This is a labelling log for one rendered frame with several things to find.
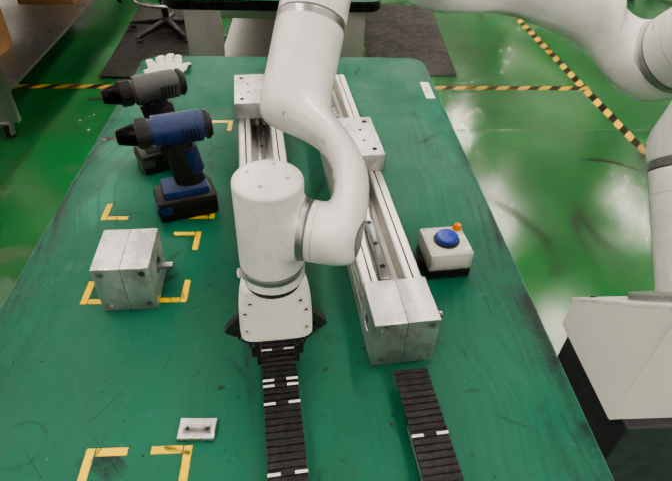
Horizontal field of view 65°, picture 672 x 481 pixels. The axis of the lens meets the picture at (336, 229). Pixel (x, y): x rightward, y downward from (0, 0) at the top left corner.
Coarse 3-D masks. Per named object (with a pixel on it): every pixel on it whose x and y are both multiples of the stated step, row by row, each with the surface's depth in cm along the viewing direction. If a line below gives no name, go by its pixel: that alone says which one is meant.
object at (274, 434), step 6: (282, 426) 71; (288, 426) 71; (294, 426) 71; (300, 426) 71; (270, 432) 70; (276, 432) 70; (282, 432) 70; (288, 432) 70; (294, 432) 70; (300, 432) 70; (270, 438) 69; (276, 438) 69; (282, 438) 69; (288, 438) 69; (294, 438) 69
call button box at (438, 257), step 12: (432, 228) 99; (444, 228) 100; (420, 240) 99; (432, 240) 97; (420, 252) 100; (432, 252) 94; (444, 252) 94; (456, 252) 94; (468, 252) 95; (420, 264) 99; (432, 264) 95; (444, 264) 95; (456, 264) 96; (468, 264) 96; (432, 276) 97; (444, 276) 97; (456, 276) 98
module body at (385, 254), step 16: (336, 80) 143; (336, 96) 144; (336, 112) 134; (352, 112) 129; (384, 192) 104; (368, 208) 104; (384, 208) 100; (368, 224) 100; (384, 224) 98; (400, 224) 96; (368, 240) 97; (384, 240) 99; (400, 240) 93; (368, 256) 89; (384, 256) 93; (400, 256) 89; (352, 272) 94; (368, 272) 86; (384, 272) 90; (400, 272) 89; (416, 272) 87; (352, 288) 94
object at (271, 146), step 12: (240, 120) 124; (240, 132) 120; (252, 132) 128; (264, 132) 126; (276, 132) 120; (240, 144) 116; (252, 144) 124; (264, 144) 121; (276, 144) 116; (240, 156) 112; (252, 156) 120; (264, 156) 118; (276, 156) 112
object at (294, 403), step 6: (270, 402) 73; (276, 402) 73; (282, 402) 73; (288, 402) 73; (294, 402) 74; (264, 408) 73; (270, 408) 73; (276, 408) 73; (282, 408) 73; (288, 408) 73; (294, 408) 73; (300, 408) 73; (270, 414) 72
